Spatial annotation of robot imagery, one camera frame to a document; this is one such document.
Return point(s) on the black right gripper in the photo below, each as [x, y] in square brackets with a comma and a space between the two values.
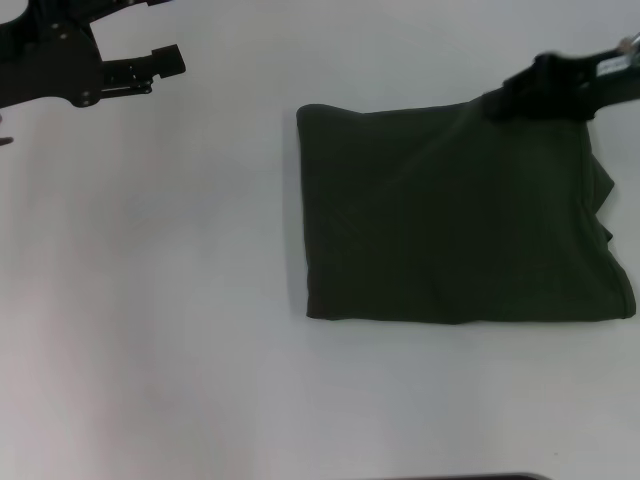
[615, 82]

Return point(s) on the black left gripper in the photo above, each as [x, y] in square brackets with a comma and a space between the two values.
[45, 60]

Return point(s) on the dark green FREE t-shirt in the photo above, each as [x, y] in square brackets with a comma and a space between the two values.
[450, 215]

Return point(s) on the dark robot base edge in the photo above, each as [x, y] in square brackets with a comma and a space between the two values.
[550, 476]

